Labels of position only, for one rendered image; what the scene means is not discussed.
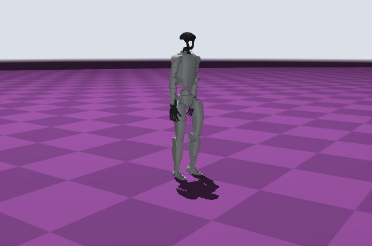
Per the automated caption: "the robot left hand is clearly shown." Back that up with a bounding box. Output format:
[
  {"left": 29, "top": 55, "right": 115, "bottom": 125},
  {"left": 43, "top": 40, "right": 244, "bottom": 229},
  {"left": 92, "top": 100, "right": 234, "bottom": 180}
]
[{"left": 186, "top": 97, "right": 196, "bottom": 116}]

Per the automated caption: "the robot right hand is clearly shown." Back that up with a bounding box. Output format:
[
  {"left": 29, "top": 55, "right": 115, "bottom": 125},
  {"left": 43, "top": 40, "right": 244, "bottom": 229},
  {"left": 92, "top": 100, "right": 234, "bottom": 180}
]
[{"left": 170, "top": 99, "right": 181, "bottom": 122}]

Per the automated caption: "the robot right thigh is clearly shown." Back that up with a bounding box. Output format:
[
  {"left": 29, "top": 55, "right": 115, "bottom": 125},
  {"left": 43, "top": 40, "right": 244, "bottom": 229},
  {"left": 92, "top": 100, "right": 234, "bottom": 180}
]
[{"left": 174, "top": 100, "right": 186, "bottom": 144}]

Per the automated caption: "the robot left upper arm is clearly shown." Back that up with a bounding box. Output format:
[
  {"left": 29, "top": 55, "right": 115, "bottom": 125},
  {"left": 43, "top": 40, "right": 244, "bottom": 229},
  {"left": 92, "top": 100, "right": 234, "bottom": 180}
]
[{"left": 194, "top": 56, "right": 201, "bottom": 83}]

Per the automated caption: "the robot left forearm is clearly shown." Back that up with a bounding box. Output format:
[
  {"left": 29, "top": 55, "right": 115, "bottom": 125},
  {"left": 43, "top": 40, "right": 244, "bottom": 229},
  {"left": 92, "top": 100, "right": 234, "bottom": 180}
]
[{"left": 190, "top": 82, "right": 198, "bottom": 97}]

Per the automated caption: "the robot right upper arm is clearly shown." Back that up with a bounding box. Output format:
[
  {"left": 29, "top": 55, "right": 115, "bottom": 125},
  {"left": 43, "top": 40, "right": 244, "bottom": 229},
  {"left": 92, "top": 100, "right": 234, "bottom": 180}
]
[{"left": 170, "top": 55, "right": 183, "bottom": 85}]

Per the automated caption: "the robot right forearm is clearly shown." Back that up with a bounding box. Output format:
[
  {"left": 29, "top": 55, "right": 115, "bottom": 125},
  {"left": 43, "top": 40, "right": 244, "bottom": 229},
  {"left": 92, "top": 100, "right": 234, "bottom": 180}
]
[{"left": 169, "top": 77, "right": 177, "bottom": 105}]

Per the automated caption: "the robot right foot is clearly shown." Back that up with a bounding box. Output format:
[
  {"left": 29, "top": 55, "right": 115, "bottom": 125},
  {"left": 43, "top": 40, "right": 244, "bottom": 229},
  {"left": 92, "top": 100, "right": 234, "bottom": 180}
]
[{"left": 172, "top": 171, "right": 187, "bottom": 180}]

